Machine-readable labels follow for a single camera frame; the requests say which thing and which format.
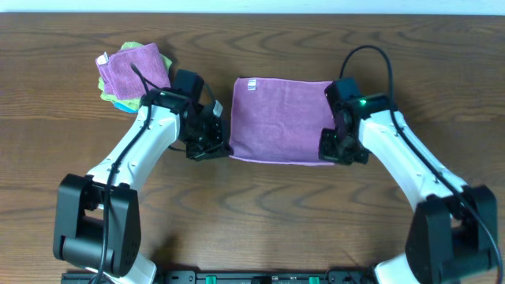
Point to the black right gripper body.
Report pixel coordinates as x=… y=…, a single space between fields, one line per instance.
x=343 y=151

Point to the folded blue cloth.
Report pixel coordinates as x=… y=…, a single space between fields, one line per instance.
x=127 y=106

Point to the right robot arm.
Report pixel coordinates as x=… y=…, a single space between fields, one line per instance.
x=453 y=233

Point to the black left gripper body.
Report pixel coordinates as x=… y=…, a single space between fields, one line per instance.
x=205 y=139

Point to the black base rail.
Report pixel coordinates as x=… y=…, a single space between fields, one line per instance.
x=336 y=275

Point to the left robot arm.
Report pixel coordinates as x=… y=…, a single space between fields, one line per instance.
x=97 y=221

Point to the folded purple cloth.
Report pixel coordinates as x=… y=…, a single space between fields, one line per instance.
x=132 y=71

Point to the purple microfiber cloth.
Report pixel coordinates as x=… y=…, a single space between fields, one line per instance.
x=278 y=121

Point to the folded green cloth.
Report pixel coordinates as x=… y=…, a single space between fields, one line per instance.
x=118 y=98

